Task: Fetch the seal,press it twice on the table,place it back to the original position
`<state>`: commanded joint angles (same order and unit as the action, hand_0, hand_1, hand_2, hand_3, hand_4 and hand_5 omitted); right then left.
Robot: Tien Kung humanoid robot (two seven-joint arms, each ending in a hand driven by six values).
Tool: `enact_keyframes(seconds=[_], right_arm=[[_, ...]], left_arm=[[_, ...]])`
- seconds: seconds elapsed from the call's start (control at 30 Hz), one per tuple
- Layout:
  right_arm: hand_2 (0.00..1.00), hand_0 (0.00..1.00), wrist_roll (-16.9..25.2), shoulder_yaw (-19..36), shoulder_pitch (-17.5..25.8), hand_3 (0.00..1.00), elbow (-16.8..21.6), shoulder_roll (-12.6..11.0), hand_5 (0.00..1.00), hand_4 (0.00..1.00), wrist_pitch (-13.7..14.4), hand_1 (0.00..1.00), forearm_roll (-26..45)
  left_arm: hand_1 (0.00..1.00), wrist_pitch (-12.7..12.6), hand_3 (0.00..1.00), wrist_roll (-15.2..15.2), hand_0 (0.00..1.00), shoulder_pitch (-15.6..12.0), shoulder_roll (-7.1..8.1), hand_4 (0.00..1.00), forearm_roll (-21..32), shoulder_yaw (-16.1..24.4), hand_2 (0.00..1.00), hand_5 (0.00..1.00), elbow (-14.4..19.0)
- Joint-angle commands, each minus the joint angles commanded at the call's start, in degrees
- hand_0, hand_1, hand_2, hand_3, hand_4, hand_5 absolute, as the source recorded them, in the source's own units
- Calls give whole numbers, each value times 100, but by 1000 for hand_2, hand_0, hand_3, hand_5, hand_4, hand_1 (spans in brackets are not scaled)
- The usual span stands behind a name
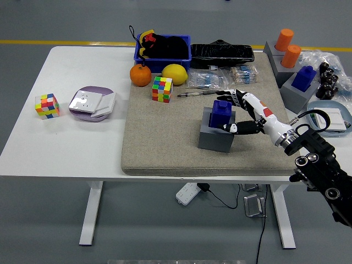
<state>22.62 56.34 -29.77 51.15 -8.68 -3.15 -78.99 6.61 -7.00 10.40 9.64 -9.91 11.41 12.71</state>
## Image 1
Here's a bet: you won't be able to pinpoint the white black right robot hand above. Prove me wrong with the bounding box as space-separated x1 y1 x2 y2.
216 89 292 144

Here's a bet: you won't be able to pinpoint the blue square seal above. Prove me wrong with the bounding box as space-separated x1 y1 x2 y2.
208 99 233 130
291 65 317 93

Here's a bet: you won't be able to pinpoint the grey square seal holder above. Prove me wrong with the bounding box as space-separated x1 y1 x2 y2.
197 107 238 153
280 71 320 114

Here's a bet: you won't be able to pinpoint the orange cylinder seal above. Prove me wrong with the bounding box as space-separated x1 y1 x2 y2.
280 44 302 69
274 28 294 52

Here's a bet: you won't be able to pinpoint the small clear bag of resistors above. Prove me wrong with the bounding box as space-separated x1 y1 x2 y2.
228 65 259 86

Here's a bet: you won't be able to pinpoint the light blue plate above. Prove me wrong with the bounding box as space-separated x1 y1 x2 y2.
306 100 352 138

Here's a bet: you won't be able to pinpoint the large clear bag of resistors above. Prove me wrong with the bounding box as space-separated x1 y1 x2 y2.
186 68 229 92

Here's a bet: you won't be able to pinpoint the dark ballpoint pen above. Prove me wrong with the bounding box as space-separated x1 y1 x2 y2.
177 90 221 98

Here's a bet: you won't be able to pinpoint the black wrapped tray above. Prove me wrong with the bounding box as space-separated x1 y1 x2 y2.
189 39 255 70

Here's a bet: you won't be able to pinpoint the crumpled clear plastic bag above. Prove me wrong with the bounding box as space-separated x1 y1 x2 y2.
298 49 352 97

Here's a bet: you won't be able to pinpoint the yellow lemon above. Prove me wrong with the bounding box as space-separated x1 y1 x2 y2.
161 63 189 85

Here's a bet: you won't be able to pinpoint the white table leg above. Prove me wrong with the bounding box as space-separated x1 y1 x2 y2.
269 184 297 250
79 180 105 246

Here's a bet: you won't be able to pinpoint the grey-brown mat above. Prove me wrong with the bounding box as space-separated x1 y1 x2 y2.
120 52 303 177

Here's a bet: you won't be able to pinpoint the four-by-four colourful magic cube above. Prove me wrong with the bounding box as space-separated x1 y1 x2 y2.
151 76 173 104

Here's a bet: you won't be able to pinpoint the white power strip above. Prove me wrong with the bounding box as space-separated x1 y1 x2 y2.
175 182 201 206

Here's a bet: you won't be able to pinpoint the blue plastic bin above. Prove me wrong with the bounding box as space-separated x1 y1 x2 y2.
133 34 193 74

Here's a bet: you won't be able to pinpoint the orange fruit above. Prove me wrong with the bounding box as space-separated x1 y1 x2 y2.
129 63 152 87

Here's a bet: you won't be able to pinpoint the purple plate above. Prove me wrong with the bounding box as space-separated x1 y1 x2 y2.
68 86 116 123

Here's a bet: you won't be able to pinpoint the three-by-three colourful magic cube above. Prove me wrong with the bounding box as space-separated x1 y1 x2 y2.
34 93 60 120

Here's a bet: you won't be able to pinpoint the white wall switch panel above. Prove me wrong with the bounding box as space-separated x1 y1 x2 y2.
90 92 117 118
314 108 348 131

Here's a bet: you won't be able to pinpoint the small metal bracket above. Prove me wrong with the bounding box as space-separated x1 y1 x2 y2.
241 183 262 192

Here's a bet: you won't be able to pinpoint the large metal bracket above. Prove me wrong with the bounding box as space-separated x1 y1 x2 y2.
244 194 268 218

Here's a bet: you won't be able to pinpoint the black plug with cable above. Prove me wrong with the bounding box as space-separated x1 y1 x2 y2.
197 183 241 210

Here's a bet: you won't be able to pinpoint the black floor cable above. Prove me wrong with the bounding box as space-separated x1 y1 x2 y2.
255 184 269 264

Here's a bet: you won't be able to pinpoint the black pouch with strap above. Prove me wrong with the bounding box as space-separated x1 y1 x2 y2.
128 25 189 65

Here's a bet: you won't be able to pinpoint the white wall socket panel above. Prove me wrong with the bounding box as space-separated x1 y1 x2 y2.
68 89 104 114

